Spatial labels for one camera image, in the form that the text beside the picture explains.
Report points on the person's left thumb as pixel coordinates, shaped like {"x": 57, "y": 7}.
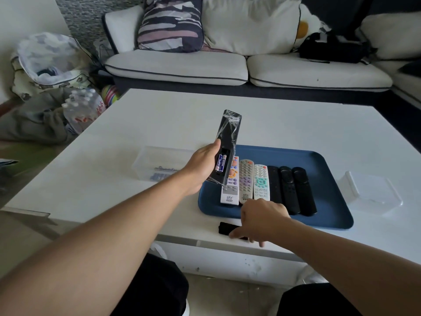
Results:
{"x": 214, "y": 150}

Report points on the blue plastic tray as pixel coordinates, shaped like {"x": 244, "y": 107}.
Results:
{"x": 329, "y": 194}

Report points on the pile of batteries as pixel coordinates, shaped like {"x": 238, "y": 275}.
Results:
{"x": 162, "y": 173}

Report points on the black bag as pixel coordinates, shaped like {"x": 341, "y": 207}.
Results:
{"x": 332, "y": 47}

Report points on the dark blue pillow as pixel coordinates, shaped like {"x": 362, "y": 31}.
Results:
{"x": 411, "y": 68}

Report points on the beige remote with grey buttons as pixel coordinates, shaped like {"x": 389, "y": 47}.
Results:
{"x": 246, "y": 180}

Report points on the person's right leg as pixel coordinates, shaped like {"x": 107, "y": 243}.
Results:
{"x": 312, "y": 301}

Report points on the person's leg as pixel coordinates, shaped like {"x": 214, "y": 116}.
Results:
{"x": 312, "y": 301}
{"x": 154, "y": 289}

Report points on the clear plastic box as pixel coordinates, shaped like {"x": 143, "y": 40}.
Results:
{"x": 154, "y": 157}

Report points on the person's right thumb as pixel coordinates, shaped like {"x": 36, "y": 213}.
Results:
{"x": 237, "y": 233}

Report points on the black battery cover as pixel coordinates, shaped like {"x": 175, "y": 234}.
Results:
{"x": 225, "y": 228}

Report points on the person's left forearm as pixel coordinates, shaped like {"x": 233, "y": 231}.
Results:
{"x": 98, "y": 243}

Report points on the white sofa cushion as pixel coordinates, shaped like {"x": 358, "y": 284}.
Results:
{"x": 393, "y": 36}
{"x": 250, "y": 26}

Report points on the colourful striped ball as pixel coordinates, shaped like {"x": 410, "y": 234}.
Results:
{"x": 110, "y": 94}

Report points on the black plastic-wrapped remote control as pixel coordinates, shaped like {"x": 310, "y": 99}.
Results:
{"x": 228, "y": 134}

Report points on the white remote with colourful print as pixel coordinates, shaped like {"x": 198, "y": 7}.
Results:
{"x": 230, "y": 194}

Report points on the white remote with green buttons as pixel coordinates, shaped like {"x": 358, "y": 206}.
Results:
{"x": 261, "y": 182}

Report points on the slim black remote control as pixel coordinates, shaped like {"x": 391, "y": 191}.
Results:
{"x": 289, "y": 190}
{"x": 304, "y": 190}
{"x": 274, "y": 184}

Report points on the white sofa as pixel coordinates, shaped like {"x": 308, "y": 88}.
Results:
{"x": 296, "y": 72}

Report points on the grey cloth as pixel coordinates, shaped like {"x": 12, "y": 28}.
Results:
{"x": 36, "y": 118}

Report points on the patterned fabric bag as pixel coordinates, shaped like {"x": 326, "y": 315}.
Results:
{"x": 49, "y": 59}

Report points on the person's left hand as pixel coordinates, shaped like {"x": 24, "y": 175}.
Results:
{"x": 197, "y": 167}

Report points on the person's right forearm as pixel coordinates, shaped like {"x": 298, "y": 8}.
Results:
{"x": 355, "y": 269}

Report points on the person's right hand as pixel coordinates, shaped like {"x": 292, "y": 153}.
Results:
{"x": 263, "y": 220}

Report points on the white plush toy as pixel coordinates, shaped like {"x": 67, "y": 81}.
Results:
{"x": 309, "y": 22}

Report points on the blue battery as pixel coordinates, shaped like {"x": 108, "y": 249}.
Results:
{"x": 218, "y": 163}
{"x": 224, "y": 163}

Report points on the clear plastic lid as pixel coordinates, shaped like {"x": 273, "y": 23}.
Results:
{"x": 370, "y": 194}

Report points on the striped navy pink pillow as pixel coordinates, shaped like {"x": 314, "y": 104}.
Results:
{"x": 171, "y": 26}

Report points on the person's left leg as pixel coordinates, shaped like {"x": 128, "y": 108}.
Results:
{"x": 154, "y": 289}

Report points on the pack of water bottles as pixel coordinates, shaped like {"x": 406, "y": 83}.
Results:
{"x": 84, "y": 108}

